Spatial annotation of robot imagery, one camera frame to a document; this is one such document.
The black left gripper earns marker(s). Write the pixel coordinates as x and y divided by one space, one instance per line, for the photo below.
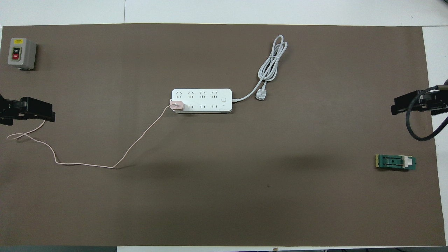
8 110

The brown table mat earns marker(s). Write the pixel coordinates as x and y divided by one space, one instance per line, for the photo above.
280 175

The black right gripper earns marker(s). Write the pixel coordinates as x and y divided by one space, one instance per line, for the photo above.
437 101

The grey push button box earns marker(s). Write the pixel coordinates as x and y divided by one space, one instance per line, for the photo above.
21 53

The green knife switch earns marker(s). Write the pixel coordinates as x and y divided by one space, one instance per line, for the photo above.
393 162

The pink charger adapter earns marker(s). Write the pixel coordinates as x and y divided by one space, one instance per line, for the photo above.
176 106

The white power strip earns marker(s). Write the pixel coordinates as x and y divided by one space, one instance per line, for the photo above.
210 99

